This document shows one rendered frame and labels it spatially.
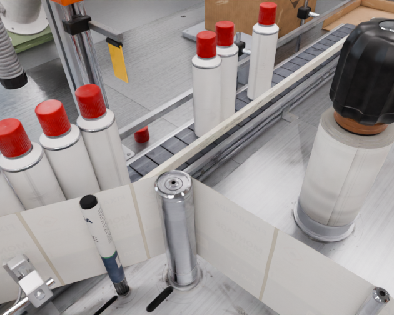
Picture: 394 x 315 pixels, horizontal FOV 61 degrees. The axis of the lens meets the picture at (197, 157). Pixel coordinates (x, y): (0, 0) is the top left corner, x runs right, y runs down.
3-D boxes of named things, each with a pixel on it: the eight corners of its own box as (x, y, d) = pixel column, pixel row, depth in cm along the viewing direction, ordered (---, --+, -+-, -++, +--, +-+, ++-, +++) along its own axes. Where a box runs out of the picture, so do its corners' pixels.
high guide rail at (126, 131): (15, 204, 47) (10, 198, 46) (11, 200, 47) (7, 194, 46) (356, 1, 102) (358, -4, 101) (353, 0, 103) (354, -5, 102)
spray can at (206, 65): (207, 144, 65) (207, 44, 51) (189, 133, 68) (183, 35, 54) (225, 132, 68) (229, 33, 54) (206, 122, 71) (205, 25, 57)
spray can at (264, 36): (260, 105, 74) (272, 11, 60) (242, 97, 77) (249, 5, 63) (273, 95, 77) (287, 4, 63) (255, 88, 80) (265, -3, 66)
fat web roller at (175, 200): (183, 299, 43) (172, 208, 30) (160, 276, 45) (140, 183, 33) (207, 274, 45) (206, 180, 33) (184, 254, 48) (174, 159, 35)
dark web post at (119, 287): (121, 299, 43) (84, 210, 30) (114, 290, 44) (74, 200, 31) (132, 290, 44) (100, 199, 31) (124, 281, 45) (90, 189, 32)
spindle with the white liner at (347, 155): (336, 254, 47) (431, 56, 27) (282, 219, 52) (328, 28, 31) (363, 215, 52) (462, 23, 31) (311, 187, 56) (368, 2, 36)
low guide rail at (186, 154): (53, 257, 46) (48, 249, 45) (49, 251, 47) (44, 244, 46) (374, 24, 102) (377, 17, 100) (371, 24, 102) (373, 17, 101)
